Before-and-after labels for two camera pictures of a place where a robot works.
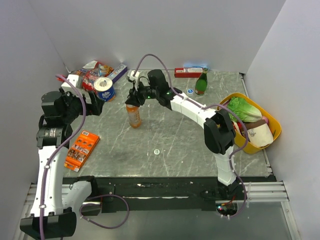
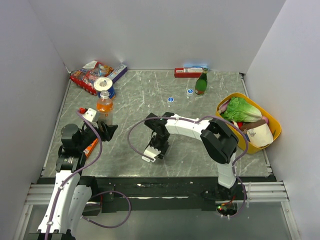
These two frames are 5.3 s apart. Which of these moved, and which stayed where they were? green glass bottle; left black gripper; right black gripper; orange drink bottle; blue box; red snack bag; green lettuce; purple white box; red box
Moved: orange drink bottle; left black gripper; right black gripper
Stayed: green lettuce; purple white box; red box; green glass bottle; blue box; red snack bag
